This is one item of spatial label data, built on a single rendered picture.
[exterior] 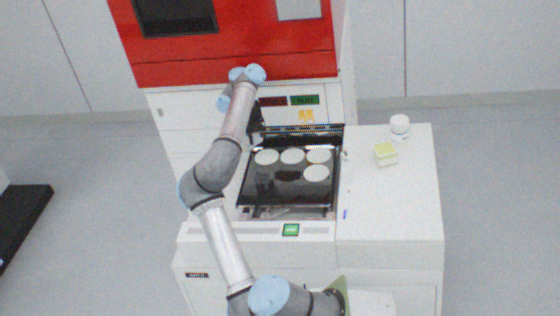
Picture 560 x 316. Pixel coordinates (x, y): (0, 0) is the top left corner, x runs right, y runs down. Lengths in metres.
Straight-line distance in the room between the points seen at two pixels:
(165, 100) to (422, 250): 1.21
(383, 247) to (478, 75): 2.30
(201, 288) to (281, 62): 0.90
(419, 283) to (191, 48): 1.18
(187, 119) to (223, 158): 0.79
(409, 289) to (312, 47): 0.92
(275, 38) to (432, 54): 1.95
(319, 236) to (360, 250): 0.14
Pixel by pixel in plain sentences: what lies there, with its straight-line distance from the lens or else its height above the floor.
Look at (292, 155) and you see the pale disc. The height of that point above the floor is 0.90.
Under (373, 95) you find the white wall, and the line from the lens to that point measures 4.00.
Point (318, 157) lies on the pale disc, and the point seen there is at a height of 0.90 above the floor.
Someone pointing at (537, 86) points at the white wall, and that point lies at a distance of 4.11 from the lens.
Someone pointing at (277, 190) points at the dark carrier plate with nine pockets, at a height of 0.90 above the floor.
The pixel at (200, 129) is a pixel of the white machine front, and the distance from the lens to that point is 2.44.
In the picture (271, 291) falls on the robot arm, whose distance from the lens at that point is 1.55.
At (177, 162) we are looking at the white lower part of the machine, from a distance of 2.60.
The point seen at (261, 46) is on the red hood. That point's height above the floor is 1.38.
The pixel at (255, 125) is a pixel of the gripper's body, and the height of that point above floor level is 1.09.
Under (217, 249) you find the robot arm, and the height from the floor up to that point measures 1.10.
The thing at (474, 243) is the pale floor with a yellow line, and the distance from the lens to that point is 3.14.
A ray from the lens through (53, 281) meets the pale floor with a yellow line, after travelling 3.51.
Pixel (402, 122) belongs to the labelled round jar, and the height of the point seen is 1.06.
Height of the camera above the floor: 2.33
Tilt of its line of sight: 39 degrees down
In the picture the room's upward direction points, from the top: 11 degrees counter-clockwise
